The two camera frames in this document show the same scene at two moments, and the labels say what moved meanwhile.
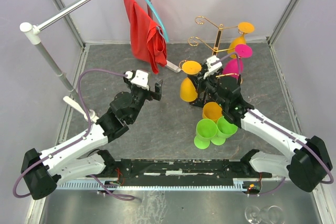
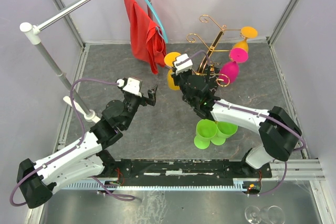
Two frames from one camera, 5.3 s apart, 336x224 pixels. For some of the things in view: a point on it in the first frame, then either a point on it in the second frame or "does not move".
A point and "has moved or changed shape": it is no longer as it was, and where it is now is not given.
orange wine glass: x=243 y=28 to x=247 y=32
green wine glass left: x=206 y=130 does not move
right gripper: x=199 y=80 to x=176 y=76
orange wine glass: x=188 y=92 has moved or changed shape
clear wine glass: x=271 y=214 does not move
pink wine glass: x=231 y=66 has moved or changed shape
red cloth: x=147 y=38 does not move
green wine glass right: x=224 y=130 does not move
